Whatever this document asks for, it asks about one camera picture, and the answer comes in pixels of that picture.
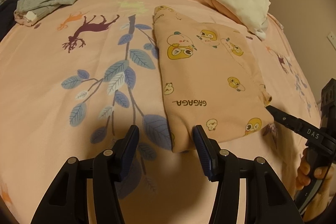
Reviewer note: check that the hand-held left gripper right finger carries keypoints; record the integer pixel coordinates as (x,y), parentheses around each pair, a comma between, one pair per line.
(203,153)

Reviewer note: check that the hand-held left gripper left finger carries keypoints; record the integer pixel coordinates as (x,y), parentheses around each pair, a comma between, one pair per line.
(130,150)

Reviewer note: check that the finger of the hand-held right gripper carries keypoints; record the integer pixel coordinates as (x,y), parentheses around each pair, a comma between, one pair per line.
(286,119)

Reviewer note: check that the pink cartoon print shirt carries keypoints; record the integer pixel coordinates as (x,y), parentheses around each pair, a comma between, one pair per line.
(210,77)

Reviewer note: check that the person's right forearm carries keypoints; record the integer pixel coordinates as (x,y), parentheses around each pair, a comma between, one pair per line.
(321,203)

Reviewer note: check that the person's right hand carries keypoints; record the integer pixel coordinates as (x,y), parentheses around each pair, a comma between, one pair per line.
(303,176)

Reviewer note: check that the pink printed bed sheet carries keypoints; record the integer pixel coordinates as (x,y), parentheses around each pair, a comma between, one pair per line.
(65,50)

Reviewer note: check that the pink folded garment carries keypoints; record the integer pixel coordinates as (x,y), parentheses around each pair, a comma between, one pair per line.
(218,7)

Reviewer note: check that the dark navy garment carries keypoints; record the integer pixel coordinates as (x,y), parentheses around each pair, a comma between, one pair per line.
(6,16)

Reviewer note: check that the white wall outlet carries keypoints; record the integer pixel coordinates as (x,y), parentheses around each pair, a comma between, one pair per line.
(331,36)

